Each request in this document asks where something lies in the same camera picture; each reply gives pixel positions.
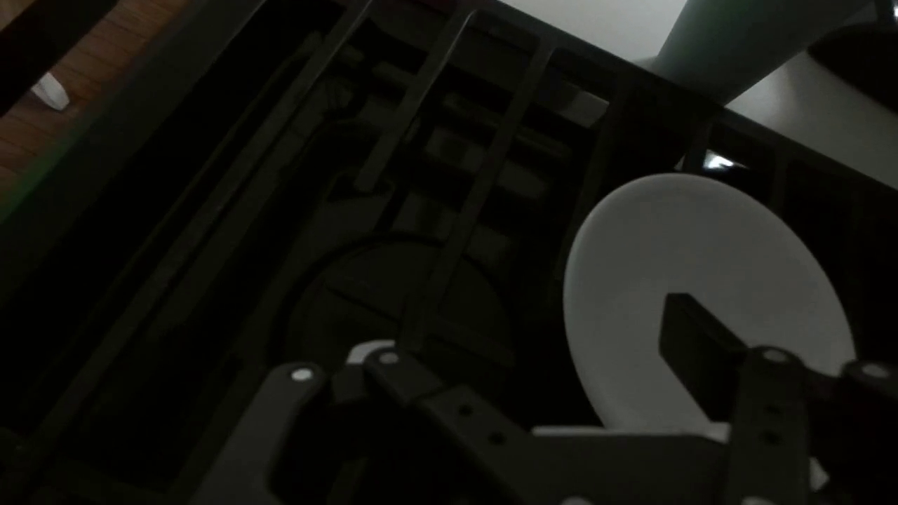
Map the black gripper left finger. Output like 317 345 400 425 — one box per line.
191 349 562 505

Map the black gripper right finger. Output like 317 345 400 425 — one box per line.
660 291 898 505

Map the black gas stove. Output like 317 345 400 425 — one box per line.
0 0 898 505

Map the white plate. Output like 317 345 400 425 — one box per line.
564 175 855 432

